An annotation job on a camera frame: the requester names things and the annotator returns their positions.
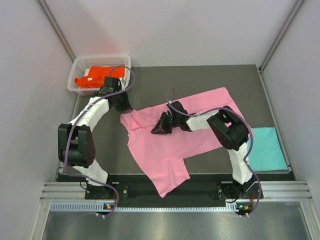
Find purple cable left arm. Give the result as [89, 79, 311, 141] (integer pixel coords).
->
[62, 65, 137, 217]

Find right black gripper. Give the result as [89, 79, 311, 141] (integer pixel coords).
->
[151, 112, 180, 135]

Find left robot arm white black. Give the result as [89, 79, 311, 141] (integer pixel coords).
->
[57, 76, 132, 200]

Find slotted white cable duct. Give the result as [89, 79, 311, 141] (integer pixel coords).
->
[50, 201, 250, 213]

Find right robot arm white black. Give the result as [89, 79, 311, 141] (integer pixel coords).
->
[151, 101, 256, 203]

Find pink t shirt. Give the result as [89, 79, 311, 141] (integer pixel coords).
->
[120, 87, 253, 198]

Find white plastic laundry basket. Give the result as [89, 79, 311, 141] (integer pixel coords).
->
[67, 54, 131, 96]

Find orange t shirt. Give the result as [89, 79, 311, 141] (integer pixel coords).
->
[74, 65, 126, 89]

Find folded teal t shirt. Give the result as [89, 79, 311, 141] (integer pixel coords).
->
[248, 127, 288, 172]

